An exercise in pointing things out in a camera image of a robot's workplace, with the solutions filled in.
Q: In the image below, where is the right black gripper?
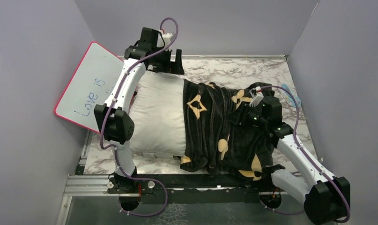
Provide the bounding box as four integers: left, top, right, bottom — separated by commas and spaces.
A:
224, 102, 268, 128

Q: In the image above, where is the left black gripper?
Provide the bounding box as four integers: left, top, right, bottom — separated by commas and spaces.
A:
150, 46, 184, 74

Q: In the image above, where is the white pillow insert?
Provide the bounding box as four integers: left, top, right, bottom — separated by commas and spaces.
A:
129, 71, 186, 158

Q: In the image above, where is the black floral pillowcase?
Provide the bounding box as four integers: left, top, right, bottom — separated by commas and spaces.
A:
180, 80, 274, 181

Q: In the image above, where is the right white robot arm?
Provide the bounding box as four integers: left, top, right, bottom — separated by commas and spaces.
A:
236, 96, 350, 225

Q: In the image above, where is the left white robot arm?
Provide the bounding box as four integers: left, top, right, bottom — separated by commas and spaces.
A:
93, 27, 184, 193

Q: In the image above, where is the blue packaged small item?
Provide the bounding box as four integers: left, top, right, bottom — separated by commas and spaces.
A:
280, 83, 302, 108

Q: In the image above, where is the pink framed whiteboard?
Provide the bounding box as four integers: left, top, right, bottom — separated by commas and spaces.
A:
54, 42, 124, 133

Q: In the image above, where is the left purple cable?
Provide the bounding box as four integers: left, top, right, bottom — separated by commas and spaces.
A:
98, 17, 179, 218

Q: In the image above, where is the purple cable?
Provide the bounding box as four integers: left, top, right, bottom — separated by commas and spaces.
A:
98, 17, 179, 218
258, 85, 351, 224

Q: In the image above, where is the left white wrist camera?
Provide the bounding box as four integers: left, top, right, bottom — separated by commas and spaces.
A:
157, 29, 175, 48

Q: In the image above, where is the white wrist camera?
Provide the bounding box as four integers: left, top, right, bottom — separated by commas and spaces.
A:
157, 29, 175, 48
249, 86, 264, 107

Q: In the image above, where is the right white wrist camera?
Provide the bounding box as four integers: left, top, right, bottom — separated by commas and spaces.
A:
249, 86, 264, 107

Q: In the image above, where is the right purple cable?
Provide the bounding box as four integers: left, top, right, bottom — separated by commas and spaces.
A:
258, 85, 351, 224

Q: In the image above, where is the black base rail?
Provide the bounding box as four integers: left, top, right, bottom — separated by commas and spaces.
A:
107, 174, 283, 208

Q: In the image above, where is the aluminium frame rail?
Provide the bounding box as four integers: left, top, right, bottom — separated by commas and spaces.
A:
56, 132, 123, 225

